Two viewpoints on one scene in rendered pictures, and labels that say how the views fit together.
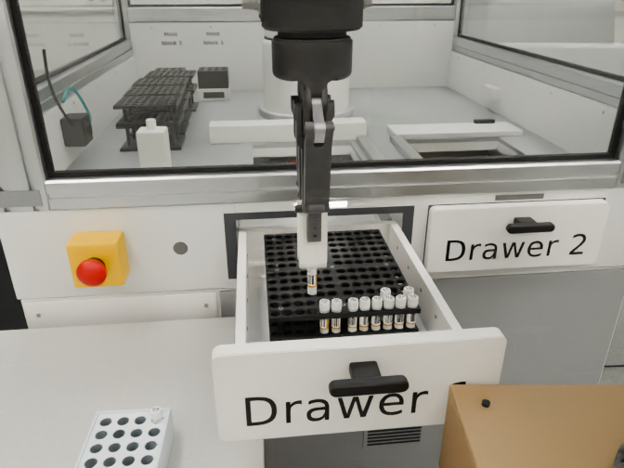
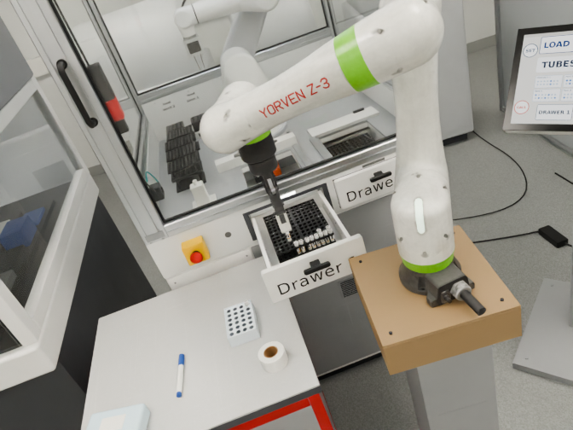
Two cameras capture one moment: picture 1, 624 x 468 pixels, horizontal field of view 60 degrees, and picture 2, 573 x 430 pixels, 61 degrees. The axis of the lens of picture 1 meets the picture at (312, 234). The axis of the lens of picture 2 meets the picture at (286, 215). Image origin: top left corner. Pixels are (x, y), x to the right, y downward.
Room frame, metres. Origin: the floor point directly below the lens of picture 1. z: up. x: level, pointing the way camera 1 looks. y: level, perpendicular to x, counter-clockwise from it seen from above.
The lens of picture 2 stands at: (-0.62, -0.08, 1.72)
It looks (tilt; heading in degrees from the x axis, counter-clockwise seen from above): 32 degrees down; 3
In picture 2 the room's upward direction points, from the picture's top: 19 degrees counter-clockwise
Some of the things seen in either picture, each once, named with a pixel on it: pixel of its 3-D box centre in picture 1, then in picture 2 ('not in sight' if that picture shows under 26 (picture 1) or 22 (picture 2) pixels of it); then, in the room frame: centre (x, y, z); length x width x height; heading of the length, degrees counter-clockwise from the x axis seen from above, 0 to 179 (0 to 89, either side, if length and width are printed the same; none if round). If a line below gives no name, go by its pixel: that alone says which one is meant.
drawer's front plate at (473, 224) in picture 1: (515, 236); (378, 180); (0.78, -0.33, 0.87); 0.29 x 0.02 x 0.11; 96
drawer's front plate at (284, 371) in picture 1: (359, 384); (315, 269); (0.43, -0.05, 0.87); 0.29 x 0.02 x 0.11; 96
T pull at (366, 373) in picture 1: (366, 377); (315, 265); (0.40, -0.05, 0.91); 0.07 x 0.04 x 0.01; 96
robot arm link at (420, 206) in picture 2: not in sight; (423, 221); (0.29, -0.32, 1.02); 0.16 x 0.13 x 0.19; 160
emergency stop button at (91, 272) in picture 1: (92, 270); (196, 257); (0.66, 0.31, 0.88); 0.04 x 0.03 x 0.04; 96
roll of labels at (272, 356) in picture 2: not in sight; (273, 357); (0.25, 0.12, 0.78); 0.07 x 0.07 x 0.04
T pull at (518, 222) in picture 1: (526, 224); (379, 175); (0.75, -0.33, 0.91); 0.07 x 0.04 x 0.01; 96
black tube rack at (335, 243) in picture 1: (331, 287); (298, 233); (0.63, -0.03, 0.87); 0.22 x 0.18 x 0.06; 6
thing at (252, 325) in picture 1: (331, 287); (298, 232); (0.64, -0.03, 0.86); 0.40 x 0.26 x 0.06; 6
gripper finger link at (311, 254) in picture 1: (312, 238); (283, 221); (0.51, 0.00, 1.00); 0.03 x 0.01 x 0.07; 96
